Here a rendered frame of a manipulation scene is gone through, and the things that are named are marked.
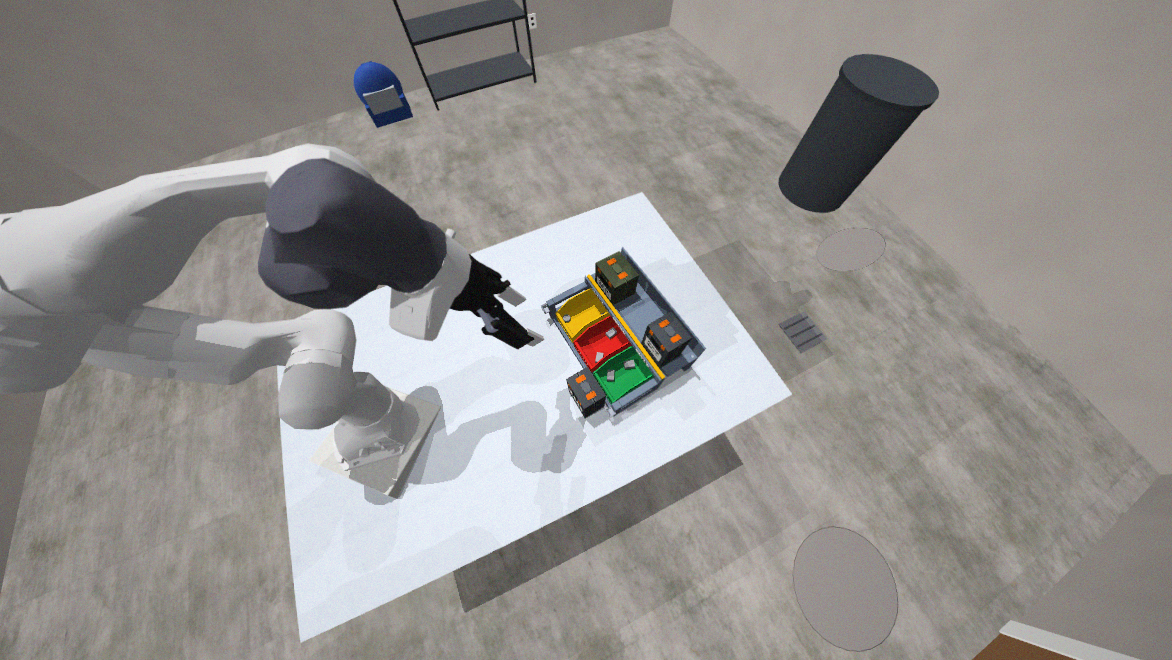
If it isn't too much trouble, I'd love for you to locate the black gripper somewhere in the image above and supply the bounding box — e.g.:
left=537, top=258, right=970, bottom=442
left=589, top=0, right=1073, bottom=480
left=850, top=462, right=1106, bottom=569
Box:
left=450, top=254, right=545, bottom=351

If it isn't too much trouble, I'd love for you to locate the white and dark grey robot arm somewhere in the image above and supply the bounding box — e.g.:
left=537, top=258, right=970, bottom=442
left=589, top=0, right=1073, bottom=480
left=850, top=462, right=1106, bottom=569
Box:
left=0, top=144, right=471, bottom=471

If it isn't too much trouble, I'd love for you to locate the yellow flat bar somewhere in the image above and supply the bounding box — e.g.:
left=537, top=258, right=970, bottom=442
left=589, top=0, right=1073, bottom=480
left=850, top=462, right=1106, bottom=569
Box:
left=587, top=275, right=665, bottom=379

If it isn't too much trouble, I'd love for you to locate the red open bin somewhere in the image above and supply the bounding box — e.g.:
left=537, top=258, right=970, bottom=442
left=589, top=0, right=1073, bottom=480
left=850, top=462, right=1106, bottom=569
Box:
left=574, top=315, right=632, bottom=372

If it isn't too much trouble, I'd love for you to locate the yellow open bin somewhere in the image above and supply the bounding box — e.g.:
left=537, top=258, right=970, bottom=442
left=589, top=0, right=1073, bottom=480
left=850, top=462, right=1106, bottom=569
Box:
left=556, top=288, right=609, bottom=343

